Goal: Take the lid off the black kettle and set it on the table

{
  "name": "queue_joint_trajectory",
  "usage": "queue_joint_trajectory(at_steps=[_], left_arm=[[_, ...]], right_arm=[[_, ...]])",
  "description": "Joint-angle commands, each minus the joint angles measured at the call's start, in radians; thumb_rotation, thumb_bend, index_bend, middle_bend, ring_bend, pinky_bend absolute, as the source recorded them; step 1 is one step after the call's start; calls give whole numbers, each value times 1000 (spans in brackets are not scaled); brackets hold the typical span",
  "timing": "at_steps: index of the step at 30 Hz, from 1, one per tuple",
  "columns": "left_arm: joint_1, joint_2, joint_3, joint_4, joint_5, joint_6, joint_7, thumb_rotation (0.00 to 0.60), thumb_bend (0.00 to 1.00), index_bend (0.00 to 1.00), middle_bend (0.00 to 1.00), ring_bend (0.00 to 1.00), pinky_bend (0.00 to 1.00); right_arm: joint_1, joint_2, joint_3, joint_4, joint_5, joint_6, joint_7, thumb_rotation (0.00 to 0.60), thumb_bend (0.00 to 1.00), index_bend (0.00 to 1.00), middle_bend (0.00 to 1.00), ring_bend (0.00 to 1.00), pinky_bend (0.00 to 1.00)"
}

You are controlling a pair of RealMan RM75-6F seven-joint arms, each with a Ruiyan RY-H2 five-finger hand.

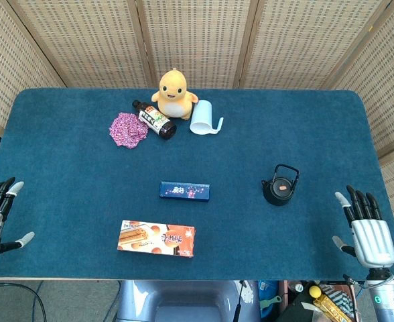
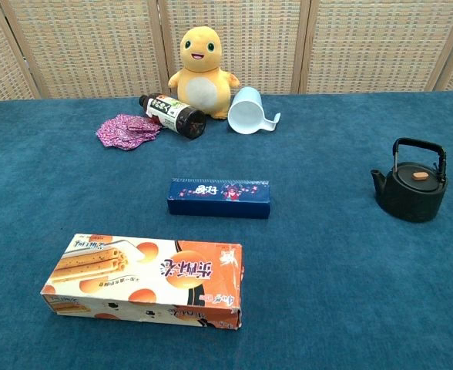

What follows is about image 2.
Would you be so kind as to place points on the yellow plush dinosaur toy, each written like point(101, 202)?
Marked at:
point(203, 73)

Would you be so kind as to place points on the blue tablecloth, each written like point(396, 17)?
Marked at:
point(326, 270)

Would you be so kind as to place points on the orange egg roll snack box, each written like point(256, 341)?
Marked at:
point(145, 281)

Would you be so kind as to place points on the dark drink bottle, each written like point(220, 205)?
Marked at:
point(176, 113)

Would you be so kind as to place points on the purple patterned cloth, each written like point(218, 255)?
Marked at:
point(124, 131)

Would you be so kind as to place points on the white plastic scoop cup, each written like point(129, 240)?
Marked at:
point(245, 112)

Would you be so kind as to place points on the black cast iron teapot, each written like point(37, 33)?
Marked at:
point(407, 202)

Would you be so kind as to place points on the dark blue printed box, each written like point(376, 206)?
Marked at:
point(219, 200)

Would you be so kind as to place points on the woven folding screen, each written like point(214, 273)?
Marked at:
point(95, 46)

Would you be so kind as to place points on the black teapot lid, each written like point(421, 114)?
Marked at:
point(415, 179)

